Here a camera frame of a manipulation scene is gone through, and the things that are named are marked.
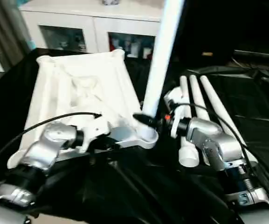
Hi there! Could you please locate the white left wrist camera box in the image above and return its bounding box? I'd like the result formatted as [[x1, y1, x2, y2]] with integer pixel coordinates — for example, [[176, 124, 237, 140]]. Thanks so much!
[[77, 113, 113, 154]]

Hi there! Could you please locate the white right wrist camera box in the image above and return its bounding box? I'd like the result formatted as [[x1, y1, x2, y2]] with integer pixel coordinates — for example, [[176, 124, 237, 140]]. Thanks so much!
[[163, 86, 193, 139]]

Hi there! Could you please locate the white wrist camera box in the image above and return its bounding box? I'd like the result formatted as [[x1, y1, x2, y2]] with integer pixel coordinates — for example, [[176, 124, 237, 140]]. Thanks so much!
[[163, 86, 193, 139], [77, 113, 113, 154]]

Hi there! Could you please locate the white glass-door cabinet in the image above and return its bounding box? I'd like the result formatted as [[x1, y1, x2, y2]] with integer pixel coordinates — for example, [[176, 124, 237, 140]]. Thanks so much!
[[19, 0, 163, 59]]

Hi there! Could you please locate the white plastic table leg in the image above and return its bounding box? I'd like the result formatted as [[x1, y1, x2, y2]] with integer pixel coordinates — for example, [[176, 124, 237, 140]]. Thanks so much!
[[135, 0, 186, 142], [189, 74, 211, 122], [178, 75, 200, 168], [199, 74, 258, 165]]

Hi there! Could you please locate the white plastic table top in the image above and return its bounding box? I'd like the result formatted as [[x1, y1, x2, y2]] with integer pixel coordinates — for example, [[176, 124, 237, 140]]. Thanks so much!
[[7, 49, 160, 169]]

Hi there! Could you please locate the long dark metal bar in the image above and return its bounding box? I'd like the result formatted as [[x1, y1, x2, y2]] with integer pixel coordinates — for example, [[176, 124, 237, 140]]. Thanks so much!
[[233, 49, 269, 63]]

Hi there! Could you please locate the grey curtain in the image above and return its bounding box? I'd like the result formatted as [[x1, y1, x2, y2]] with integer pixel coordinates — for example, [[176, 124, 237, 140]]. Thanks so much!
[[0, 0, 36, 73]]

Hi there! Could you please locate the black shiny mat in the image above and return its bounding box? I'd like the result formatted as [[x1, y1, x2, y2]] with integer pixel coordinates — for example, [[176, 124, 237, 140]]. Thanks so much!
[[0, 48, 269, 224]]

